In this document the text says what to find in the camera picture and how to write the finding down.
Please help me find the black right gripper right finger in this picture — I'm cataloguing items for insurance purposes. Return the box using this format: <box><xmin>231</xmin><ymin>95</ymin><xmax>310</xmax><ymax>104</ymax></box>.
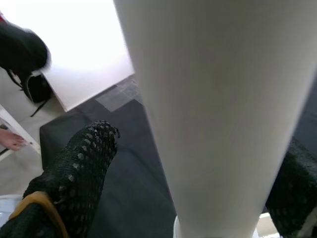
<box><xmin>264</xmin><ymin>136</ymin><xmax>317</xmax><ymax>238</ymax></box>

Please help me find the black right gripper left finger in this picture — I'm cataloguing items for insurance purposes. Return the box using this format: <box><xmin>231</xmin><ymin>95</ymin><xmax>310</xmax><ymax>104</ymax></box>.
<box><xmin>0</xmin><ymin>120</ymin><xmax>121</xmax><ymax>238</ymax></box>

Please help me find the white plastic table leg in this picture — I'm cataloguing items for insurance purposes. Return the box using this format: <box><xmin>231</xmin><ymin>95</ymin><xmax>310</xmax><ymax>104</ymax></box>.
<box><xmin>112</xmin><ymin>0</ymin><xmax>317</xmax><ymax>238</ymax></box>

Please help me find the tan rubber band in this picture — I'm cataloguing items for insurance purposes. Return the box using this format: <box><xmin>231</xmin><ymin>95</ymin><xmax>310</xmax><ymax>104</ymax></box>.
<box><xmin>8</xmin><ymin>190</ymin><xmax>69</xmax><ymax>238</ymax></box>

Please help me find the black tablecloth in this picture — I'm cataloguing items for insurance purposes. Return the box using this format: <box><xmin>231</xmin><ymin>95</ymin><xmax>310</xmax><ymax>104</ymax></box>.
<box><xmin>39</xmin><ymin>74</ymin><xmax>317</xmax><ymax>238</ymax></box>

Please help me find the person's bare foot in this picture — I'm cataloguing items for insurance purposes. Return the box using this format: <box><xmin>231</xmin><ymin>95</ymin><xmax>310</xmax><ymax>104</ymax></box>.
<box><xmin>0</xmin><ymin>128</ymin><xmax>26</xmax><ymax>152</ymax></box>

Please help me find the black fabric chair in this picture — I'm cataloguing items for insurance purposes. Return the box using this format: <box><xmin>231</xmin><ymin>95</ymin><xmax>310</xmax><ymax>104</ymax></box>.
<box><xmin>0</xmin><ymin>23</ymin><xmax>51</xmax><ymax>78</ymax></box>

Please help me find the white frame bar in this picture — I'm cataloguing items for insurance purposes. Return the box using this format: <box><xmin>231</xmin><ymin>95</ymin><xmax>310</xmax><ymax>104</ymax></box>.
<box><xmin>0</xmin><ymin>104</ymin><xmax>42</xmax><ymax>162</ymax></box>

